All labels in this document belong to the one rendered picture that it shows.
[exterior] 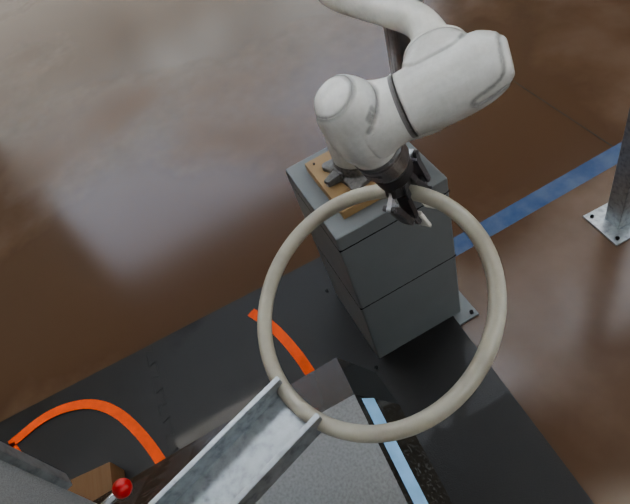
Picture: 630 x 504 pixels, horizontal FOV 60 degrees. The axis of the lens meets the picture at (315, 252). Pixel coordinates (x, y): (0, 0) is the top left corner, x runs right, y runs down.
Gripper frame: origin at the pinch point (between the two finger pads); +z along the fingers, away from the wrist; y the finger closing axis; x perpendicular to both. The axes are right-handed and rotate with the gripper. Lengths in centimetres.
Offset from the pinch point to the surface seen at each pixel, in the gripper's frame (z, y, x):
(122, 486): -30, 66, -18
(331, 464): 13, 56, -5
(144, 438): 79, 94, -120
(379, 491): 14, 56, 6
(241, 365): 96, 52, -101
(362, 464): 15, 53, 0
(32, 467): -45, 65, -21
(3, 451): -51, 62, -21
